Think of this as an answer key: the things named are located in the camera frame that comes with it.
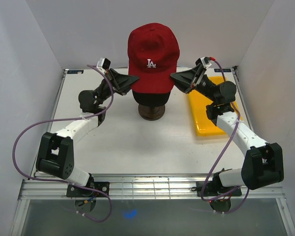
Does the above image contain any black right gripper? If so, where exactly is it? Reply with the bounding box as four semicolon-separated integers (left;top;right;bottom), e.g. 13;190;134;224
167;63;218;104

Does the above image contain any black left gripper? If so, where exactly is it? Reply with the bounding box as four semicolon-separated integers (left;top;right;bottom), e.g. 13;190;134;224
95;69;141;107

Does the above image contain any black NY baseball cap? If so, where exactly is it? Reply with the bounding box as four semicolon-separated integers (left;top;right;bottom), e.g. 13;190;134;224
132;91;171;107

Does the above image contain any red baseball cap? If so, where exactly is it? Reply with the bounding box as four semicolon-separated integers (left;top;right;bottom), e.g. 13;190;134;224
127;23;180;94

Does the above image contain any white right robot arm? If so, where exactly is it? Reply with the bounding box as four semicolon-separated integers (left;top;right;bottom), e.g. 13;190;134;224
170;58;284;195

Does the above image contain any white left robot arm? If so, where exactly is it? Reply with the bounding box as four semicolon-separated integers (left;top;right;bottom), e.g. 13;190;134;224
36;68;139;197

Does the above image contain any beige mannequin head stand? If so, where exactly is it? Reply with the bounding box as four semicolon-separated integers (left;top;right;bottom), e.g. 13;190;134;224
138;104;165;121

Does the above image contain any yellow plastic tray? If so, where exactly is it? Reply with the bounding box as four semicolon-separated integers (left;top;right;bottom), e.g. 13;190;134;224
188;80;238;136

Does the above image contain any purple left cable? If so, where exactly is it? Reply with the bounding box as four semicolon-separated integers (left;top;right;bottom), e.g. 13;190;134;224
12;64;114;184

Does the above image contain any purple cable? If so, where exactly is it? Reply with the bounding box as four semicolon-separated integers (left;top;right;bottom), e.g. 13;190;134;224
200;59;250;202
12;64;114;184

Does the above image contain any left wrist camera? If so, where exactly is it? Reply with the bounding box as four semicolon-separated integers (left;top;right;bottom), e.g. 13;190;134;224
96;58;111;71

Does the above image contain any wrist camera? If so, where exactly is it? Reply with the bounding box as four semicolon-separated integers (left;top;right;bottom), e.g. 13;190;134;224
96;58;111;71
195;57;215;69

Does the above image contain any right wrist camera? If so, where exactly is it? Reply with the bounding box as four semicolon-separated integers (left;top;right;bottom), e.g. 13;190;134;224
195;57;215;69

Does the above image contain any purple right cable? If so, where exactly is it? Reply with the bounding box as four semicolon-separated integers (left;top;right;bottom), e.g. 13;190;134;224
200;59;250;202

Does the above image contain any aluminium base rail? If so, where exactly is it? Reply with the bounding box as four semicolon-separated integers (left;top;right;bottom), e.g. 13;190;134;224
17;173;286;200

